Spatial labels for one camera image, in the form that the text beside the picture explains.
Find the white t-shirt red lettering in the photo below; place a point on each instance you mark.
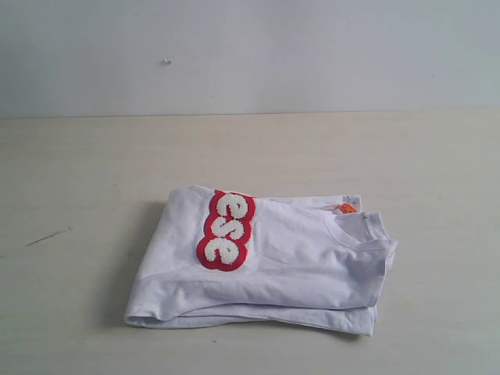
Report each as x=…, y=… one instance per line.
x=221, y=257

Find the orange neck label tag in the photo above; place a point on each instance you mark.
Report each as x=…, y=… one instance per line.
x=346, y=208

